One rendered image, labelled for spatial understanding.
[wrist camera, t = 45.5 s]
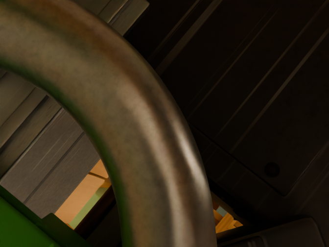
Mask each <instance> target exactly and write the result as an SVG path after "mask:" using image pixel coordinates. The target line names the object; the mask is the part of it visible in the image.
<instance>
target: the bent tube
mask: <svg viewBox="0 0 329 247"><path fill-rule="evenodd" d="M0 69H1V70H4V71H6V72H9V73H11V74H13V75H15V76H18V77H19V78H21V79H23V80H25V81H27V82H29V83H30V84H32V85H33V86H35V87H37V88H38V89H40V90H41V91H42V92H44V93H45V94H47V95H48V96H49V97H51V98H52V99H53V100H54V101H55V102H57V103H58V104H59V105H60V106H61V107H62V108H63V109H64V110H65V111H66V112H67V113H68V114H69V115H70V116H71V117H72V118H73V119H74V120H75V121H76V122H77V124H78V125H79V126H80V127H81V129H82V130H83V131H84V133H85V134H86V135H87V137H88V138H89V140H90V141H91V143H92V145H93V146H94V148H95V150H96V151H97V153H98V155H99V157H100V159H101V161H102V163H103V165H104V167H105V169H106V172H107V174H108V177H109V179H110V182H111V185H112V188H113V191H114V194H115V198H116V202H117V209H118V214H119V222H120V230H121V241H122V247H217V239H216V230H215V220H214V212H213V205H212V197H211V192H210V187H209V183H208V179H207V175H206V171H205V167H204V164H203V161H202V158H201V155H200V152H199V149H198V146H197V144H196V141H195V139H194V136H193V134H192V132H191V129H190V127H189V125H188V123H187V121H186V119H185V117H184V115H183V113H182V111H181V109H180V107H179V106H178V104H177V102H176V101H175V99H174V97H173V96H172V94H171V92H170V91H169V90H168V88H167V87H166V85H165V84H164V82H163V81H162V80H161V78H160V77H159V76H158V74H157V73H156V72H155V71H154V69H153V68H152V67H151V65H150V64H149V63H148V62H147V61H146V60H145V59H144V57H143V56H142V55H141V54H140V53H139V52H138V51H137V50H136V49H135V48H134V47H133V46H132V45H131V44H130V43H129V42H128V41H127V40H126V39H125V38H124V37H123V36H122V35H121V34H119V33H118V32H117V31H116V30H115V29H114V28H112V27H111V26H110V25H109V24H107V23H106V22H105V21H104V20H102V19H101V18H100V17H98V16H97V15H96V14H94V13H93V12H91V11H90V10H88V9H87V8H85V7H83V6H82V5H80V4H79V3H77V2H75V1H73V0H0Z"/></svg>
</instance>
